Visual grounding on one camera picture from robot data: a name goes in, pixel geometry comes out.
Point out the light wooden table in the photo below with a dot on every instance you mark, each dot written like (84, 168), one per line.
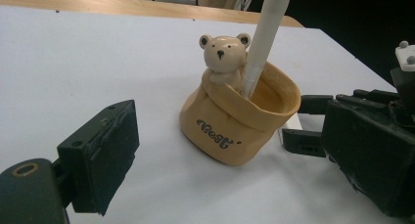
(130, 7)

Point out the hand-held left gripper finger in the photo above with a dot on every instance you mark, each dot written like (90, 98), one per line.
(104, 155)

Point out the long white pen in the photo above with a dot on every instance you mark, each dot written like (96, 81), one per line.
(266, 41)

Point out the tan bear pen holder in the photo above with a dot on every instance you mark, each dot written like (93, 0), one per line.
(225, 132)

